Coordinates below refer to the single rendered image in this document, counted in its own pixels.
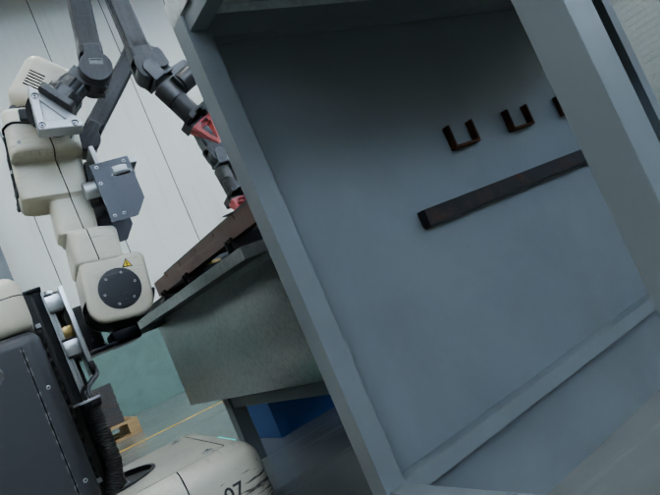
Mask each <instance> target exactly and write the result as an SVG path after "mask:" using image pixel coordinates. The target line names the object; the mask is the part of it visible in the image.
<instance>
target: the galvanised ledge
mask: <svg viewBox="0 0 660 495"><path fill-rule="evenodd" d="M270 258H271V256H270V254H269V251H268V249H267V247H266V244H265V242H264V240H260V241H257V242H254V243H251V244H248V245H245V246H242V247H239V248H238V249H236V250H235V251H233V252H232V253H231V254H229V255H228V256H227V257H225V258H224V259H222V260H221V261H220V262H218V263H217V264H216V265H214V266H213V267H211V268H210V269H209V270H207V271H206V272H205V273H203V274H202V275H200V276H199V277H198V278H196V279H195V280H194V281H192V282H191V283H190V284H188V285H187V286H185V287H184V288H183V289H182V290H181V291H180V292H178V293H177V294H175V295H174V296H173V297H171V298H170V299H169V300H167V301H166V302H164V303H163V304H161V305H160V306H158V307H157V308H156V309H154V310H153V311H152V312H150V313H149V314H148V315H146V316H145V317H143V318H142V319H141V320H140V321H139V322H138V323H137V324H138V327H139V329H140V332H141V334H143V333H146V332H148V331H151V330H153V329H156V328H158V327H160V326H162V325H163V324H165V323H166V322H168V321H170V320H171V319H173V318H175V317H176V316H178V315H179V314H181V313H183V312H184V311H186V310H187V309H189V308H191V307H192V306H194V305H196V304H197V303H199V302H201V301H203V300H204V299H206V298H207V297H209V296H211V295H212V294H214V293H216V292H217V291H219V290H220V289H222V288H224V287H225V286H227V285H228V284H230V283H232V282H233V281H235V280H237V279H238V278H240V277H241V276H243V275H245V274H246V273H248V272H250V270H252V269H253V268H255V267H257V266H258V265H260V264H261V263H263V262H265V261H266V260H268V259H270Z"/></svg>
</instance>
